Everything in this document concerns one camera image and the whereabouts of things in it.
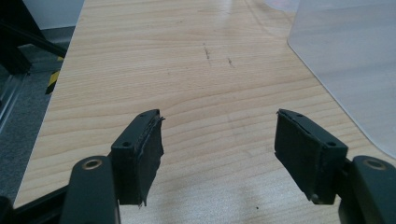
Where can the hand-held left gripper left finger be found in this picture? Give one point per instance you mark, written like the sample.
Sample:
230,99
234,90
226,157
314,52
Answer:
137,161

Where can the translucent plastic mat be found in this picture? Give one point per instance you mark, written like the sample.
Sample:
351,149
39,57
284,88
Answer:
348,62

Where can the black metal stand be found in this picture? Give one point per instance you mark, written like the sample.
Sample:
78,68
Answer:
18,37

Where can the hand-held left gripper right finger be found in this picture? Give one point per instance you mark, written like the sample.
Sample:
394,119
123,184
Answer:
308,155

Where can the yellow black hazard tape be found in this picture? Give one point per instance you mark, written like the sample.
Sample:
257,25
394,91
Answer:
53,77

